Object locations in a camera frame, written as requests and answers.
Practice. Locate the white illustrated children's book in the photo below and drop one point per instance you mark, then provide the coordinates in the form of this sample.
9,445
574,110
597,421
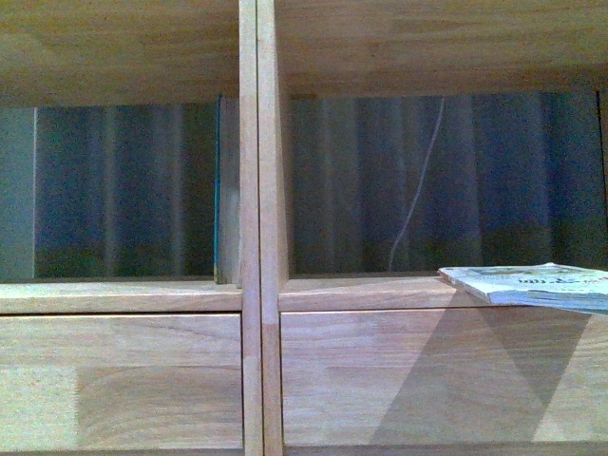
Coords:
562,287

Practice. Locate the dark curtain behind shelf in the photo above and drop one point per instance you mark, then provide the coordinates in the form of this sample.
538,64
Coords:
378,185

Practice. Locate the right wooden shelf unit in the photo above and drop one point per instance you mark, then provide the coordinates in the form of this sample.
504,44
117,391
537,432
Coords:
329,50

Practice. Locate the wooden shelf unit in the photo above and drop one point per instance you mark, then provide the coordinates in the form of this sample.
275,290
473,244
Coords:
124,53
329,50

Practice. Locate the left wooden shelf unit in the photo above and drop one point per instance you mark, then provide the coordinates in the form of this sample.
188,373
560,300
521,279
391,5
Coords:
124,53

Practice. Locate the thin teal upright book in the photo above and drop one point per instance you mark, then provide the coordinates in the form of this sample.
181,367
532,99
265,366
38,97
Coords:
227,245

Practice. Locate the right wooden drawer front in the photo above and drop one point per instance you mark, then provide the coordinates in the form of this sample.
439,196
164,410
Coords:
443,377

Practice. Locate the wooden drawer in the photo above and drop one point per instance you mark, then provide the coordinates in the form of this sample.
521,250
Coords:
443,377
121,382

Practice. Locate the left wooden drawer front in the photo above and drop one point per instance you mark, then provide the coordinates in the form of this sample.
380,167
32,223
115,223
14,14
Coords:
121,382

